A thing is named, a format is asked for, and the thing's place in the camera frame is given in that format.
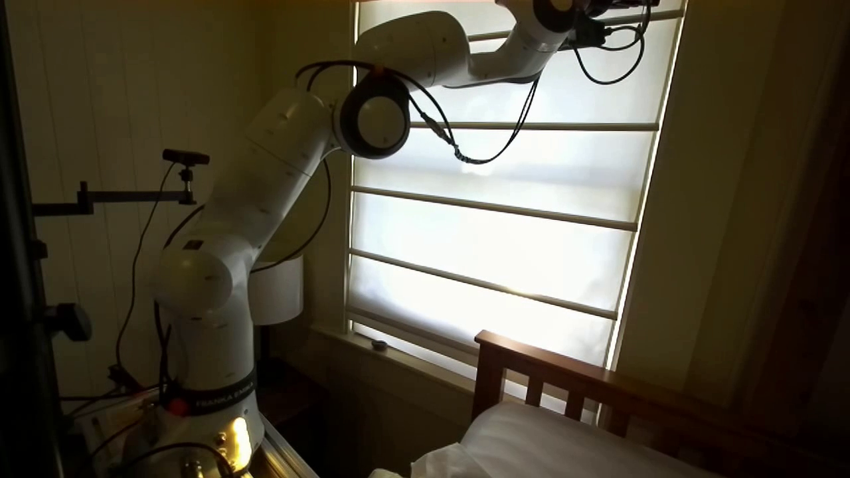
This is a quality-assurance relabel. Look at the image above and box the thin camera cable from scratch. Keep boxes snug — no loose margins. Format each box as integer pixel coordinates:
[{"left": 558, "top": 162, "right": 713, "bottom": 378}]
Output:
[{"left": 113, "top": 162, "right": 182, "bottom": 385}]

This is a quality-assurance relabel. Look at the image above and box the cream window frame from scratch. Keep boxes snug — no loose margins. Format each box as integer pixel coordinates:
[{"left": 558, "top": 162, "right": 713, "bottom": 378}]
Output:
[{"left": 341, "top": 0, "right": 713, "bottom": 394}]

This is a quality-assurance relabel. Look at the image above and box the white shade table lamp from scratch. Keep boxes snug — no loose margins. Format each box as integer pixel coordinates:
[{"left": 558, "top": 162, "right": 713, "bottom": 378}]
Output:
[{"left": 250, "top": 253, "right": 305, "bottom": 330}]

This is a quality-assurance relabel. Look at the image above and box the wooden bunk bed frame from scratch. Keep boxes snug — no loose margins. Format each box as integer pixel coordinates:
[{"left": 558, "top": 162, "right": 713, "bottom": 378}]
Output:
[{"left": 470, "top": 326, "right": 850, "bottom": 478}]

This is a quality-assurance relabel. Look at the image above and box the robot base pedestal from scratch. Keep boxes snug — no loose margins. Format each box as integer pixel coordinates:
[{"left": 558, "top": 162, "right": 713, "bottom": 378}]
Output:
[{"left": 83, "top": 410, "right": 320, "bottom": 478}]

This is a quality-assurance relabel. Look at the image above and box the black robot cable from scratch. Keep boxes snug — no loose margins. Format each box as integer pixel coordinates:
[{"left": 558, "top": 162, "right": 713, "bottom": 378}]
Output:
[{"left": 295, "top": 16, "right": 656, "bottom": 171}]

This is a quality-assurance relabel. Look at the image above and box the black tripod knob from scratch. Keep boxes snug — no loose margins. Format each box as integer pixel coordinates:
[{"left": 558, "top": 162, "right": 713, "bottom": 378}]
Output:
[{"left": 41, "top": 301, "right": 95, "bottom": 345}]

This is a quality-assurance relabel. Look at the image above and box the white pillow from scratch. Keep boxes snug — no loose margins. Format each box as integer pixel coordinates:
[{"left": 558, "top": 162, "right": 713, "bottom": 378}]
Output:
[{"left": 410, "top": 398, "right": 716, "bottom": 478}]

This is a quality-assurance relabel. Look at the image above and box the black camera on stand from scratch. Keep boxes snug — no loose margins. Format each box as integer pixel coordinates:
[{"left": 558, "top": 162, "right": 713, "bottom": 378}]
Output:
[{"left": 161, "top": 146, "right": 214, "bottom": 187}]

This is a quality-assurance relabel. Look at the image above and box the white roman window blind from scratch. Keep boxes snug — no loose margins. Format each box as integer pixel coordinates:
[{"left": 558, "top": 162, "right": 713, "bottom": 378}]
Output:
[{"left": 346, "top": 0, "right": 690, "bottom": 376}]

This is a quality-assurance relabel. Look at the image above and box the wooden nightstand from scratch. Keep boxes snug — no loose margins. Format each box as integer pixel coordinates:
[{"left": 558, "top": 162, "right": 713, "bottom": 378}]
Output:
[{"left": 259, "top": 354, "right": 333, "bottom": 454}]

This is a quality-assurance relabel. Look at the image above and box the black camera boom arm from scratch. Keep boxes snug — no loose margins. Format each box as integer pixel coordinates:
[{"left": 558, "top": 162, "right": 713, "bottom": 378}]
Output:
[{"left": 29, "top": 178, "right": 200, "bottom": 222}]

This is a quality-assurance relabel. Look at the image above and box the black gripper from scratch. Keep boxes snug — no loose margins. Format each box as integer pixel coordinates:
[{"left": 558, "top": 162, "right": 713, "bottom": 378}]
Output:
[{"left": 580, "top": 0, "right": 664, "bottom": 49}]

